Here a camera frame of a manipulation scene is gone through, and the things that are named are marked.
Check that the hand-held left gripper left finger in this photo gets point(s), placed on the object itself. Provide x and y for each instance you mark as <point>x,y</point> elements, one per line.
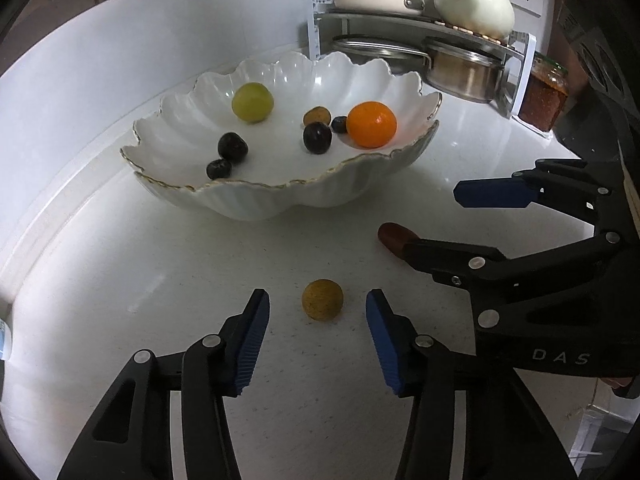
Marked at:
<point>250,345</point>

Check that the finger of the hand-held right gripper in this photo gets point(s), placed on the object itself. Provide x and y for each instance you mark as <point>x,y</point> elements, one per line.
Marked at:
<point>490,192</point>
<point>440,257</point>

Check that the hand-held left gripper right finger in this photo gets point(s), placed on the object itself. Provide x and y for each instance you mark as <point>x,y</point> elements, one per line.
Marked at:
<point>387,345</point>

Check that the red date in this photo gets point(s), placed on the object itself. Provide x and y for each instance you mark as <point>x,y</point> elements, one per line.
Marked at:
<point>392,234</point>

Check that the yellow-brown longan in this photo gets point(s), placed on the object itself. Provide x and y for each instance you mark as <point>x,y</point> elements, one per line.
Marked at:
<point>316,115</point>
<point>322,300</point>

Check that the small orange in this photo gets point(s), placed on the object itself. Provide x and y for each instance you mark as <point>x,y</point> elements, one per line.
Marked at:
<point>371,124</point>

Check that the blueberry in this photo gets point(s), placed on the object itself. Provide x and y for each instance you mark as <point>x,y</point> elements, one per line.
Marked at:
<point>340,124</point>
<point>218,168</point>

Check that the dark purple grape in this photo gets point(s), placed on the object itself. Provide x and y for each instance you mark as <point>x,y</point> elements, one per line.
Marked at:
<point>317,138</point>
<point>233,146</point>

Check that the white scalloped bowl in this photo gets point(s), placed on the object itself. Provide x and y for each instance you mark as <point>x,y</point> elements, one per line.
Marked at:
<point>280,165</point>

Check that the large green round fruit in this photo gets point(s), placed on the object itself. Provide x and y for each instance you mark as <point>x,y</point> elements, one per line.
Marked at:
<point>252,102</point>

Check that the person's right hand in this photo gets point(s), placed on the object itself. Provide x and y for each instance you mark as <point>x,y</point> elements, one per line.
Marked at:
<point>622,385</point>

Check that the glass jar of sauce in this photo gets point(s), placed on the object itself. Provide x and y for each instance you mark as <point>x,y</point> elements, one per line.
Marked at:
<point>542,97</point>

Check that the steel pot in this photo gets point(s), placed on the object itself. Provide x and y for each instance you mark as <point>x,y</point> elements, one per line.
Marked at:
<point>460,77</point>

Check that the wooden bead trivet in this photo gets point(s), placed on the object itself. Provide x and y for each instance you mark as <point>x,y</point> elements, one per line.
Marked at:
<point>480,34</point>

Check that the glass pan lid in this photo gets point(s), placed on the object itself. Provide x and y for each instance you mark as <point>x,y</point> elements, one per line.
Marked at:
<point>375,50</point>

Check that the white grey corner shelf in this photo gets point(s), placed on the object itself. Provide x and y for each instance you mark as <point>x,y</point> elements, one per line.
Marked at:
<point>316,30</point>

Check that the white blue pump bottle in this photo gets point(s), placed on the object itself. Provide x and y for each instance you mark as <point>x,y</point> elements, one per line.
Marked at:
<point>4,342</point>

